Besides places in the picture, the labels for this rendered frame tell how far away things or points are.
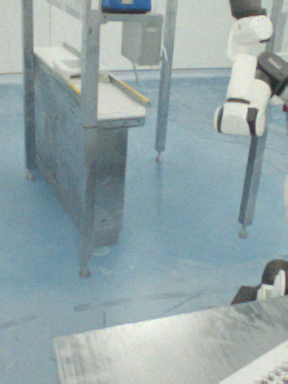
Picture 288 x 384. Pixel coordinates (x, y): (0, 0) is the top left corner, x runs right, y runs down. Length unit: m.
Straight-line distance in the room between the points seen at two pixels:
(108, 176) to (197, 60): 3.86
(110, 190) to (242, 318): 1.60
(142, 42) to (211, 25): 4.03
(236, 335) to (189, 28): 5.25
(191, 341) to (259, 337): 0.14
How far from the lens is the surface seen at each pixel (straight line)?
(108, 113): 2.32
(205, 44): 6.28
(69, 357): 1.04
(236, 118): 1.40
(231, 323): 1.13
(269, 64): 1.62
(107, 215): 2.71
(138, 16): 2.23
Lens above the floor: 1.60
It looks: 22 degrees down
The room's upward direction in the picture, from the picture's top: 5 degrees clockwise
